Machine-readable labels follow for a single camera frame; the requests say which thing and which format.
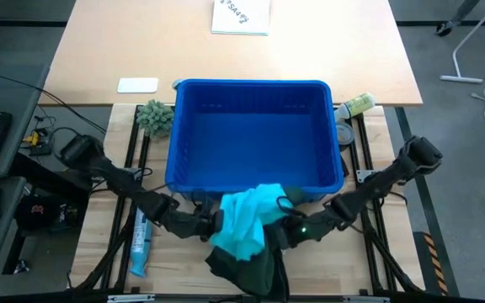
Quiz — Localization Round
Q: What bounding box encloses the blue plastic bin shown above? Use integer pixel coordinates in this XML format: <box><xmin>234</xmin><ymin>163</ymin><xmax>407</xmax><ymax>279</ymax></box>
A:
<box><xmin>164</xmin><ymin>78</ymin><xmax>346</xmax><ymax>204</ymax></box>

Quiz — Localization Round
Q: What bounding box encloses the white floor stand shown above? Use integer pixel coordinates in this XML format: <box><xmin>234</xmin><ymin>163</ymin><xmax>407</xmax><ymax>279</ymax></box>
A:
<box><xmin>439</xmin><ymin>0</ymin><xmax>485</xmax><ymax>84</ymax></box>

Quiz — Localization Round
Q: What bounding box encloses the dark green knit garment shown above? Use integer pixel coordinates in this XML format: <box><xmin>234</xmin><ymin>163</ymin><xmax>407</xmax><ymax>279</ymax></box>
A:
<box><xmin>204</xmin><ymin>184</ymin><xmax>307</xmax><ymax>302</ymax></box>

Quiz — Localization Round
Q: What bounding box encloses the black caster desk leg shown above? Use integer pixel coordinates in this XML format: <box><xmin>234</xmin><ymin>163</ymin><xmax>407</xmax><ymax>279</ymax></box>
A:
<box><xmin>435</xmin><ymin>0</ymin><xmax>483</xmax><ymax>37</ymax></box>

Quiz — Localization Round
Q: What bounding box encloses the yellow label squeeze bottle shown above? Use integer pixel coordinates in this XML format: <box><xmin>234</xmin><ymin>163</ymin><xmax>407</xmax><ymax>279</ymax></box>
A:
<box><xmin>333</xmin><ymin>92</ymin><xmax>376</xmax><ymax>122</ymax></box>

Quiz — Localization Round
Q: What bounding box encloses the white paper sheet with writing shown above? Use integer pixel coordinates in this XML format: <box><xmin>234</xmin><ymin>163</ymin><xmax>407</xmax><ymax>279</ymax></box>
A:
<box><xmin>211</xmin><ymin>0</ymin><xmax>272</xmax><ymax>37</ymax></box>

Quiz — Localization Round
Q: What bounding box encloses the black yellow hazard strip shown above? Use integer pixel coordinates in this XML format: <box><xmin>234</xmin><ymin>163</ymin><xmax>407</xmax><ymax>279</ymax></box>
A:
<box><xmin>423</xmin><ymin>233</ymin><xmax>450</xmax><ymax>295</ymax></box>

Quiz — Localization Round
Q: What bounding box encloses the teal shirt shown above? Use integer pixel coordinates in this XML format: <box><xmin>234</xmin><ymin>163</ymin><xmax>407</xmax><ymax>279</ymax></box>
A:
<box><xmin>208</xmin><ymin>183</ymin><xmax>295</xmax><ymax>262</ymax></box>

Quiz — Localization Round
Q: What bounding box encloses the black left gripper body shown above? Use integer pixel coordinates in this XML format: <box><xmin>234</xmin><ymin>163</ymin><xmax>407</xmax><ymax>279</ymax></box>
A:
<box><xmin>195</xmin><ymin>208</ymin><xmax>227</xmax><ymax>244</ymax></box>

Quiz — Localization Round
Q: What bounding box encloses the potted green succulent plant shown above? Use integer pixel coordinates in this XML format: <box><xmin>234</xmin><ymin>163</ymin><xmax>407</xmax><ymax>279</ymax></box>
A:
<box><xmin>136</xmin><ymin>99</ymin><xmax>176</xmax><ymax>139</ymax></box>

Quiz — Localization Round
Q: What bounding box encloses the pale rectangular plastic lid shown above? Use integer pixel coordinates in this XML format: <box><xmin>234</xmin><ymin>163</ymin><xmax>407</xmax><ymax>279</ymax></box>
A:
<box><xmin>117</xmin><ymin>77</ymin><xmax>159</xmax><ymax>94</ymax></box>

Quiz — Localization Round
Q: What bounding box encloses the light blue tube bottle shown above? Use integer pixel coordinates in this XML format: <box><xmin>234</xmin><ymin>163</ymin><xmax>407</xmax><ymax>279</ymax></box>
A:
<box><xmin>129</xmin><ymin>208</ymin><xmax>155</xmax><ymax>278</ymax></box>

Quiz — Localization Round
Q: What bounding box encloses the black tape roll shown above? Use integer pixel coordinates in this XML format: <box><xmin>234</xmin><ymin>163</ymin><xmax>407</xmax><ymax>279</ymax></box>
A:
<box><xmin>335</xmin><ymin>120</ymin><xmax>356</xmax><ymax>146</ymax></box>

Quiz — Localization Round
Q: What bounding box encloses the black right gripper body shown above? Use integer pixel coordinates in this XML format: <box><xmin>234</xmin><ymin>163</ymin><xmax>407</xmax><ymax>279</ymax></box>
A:
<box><xmin>282</xmin><ymin>209</ymin><xmax>338</xmax><ymax>250</ymax></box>

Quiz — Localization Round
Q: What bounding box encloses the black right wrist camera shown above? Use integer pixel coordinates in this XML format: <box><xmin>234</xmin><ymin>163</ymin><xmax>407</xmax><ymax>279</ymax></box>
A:
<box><xmin>291</xmin><ymin>221</ymin><xmax>316</xmax><ymax>244</ymax></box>

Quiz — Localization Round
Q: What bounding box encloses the black desk cable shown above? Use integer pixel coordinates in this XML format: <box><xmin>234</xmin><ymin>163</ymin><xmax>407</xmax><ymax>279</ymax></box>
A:
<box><xmin>0</xmin><ymin>66</ymin><xmax>108</xmax><ymax>135</ymax></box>

